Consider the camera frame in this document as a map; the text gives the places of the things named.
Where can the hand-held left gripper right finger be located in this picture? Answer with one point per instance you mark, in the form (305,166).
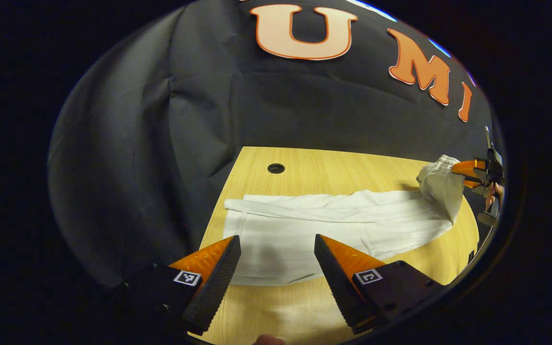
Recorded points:
(338,287)

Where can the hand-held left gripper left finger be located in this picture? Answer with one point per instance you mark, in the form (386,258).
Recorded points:
(211,292)

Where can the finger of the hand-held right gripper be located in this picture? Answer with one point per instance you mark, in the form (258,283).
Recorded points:
(473,183)
(470,167)

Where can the white jeans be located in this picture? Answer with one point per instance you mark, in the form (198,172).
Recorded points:
(304,225)

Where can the black backdrop cloth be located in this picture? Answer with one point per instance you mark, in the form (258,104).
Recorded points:
(161,143)

